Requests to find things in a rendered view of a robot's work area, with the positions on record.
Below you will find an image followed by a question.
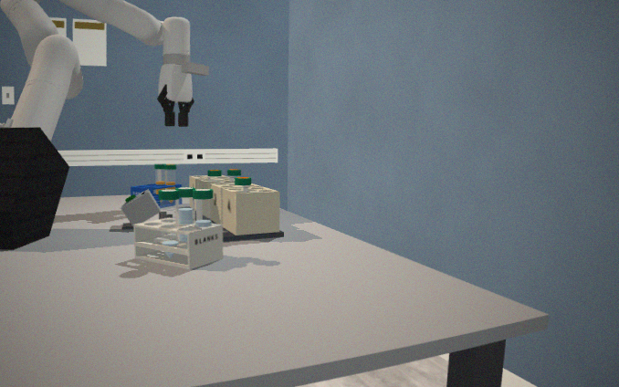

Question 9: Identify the clear tube with green cap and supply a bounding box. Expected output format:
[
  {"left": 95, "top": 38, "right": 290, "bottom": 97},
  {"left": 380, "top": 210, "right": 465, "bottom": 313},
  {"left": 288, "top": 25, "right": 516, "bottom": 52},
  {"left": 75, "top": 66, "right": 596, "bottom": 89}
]
[
  {"left": 193, "top": 189, "right": 213, "bottom": 227},
  {"left": 175, "top": 187, "right": 195, "bottom": 242},
  {"left": 159, "top": 190, "right": 180, "bottom": 258}
]

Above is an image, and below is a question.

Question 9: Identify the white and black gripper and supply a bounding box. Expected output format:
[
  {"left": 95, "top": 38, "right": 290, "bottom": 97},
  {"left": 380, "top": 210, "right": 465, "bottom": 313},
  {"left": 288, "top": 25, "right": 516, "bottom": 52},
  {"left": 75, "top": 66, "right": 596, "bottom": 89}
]
[{"left": 157, "top": 64, "right": 194, "bottom": 127}]

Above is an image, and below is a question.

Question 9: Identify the blue tube rack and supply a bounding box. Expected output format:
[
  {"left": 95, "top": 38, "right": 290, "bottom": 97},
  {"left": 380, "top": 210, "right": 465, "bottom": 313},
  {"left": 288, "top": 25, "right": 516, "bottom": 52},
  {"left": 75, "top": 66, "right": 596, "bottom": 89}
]
[{"left": 131, "top": 183, "right": 182, "bottom": 206}]

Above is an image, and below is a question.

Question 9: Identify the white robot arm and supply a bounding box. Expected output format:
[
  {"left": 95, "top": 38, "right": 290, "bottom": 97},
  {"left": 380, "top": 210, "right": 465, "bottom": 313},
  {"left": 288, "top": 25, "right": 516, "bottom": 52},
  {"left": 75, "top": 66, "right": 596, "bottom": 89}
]
[{"left": 0, "top": 0, "right": 209, "bottom": 141}]

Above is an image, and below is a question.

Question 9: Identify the clear plastic tube rack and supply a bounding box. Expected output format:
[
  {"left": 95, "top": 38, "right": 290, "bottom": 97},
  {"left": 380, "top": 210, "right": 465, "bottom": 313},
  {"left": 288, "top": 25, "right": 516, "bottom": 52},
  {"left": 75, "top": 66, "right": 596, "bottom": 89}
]
[{"left": 134, "top": 219, "right": 223, "bottom": 269}]

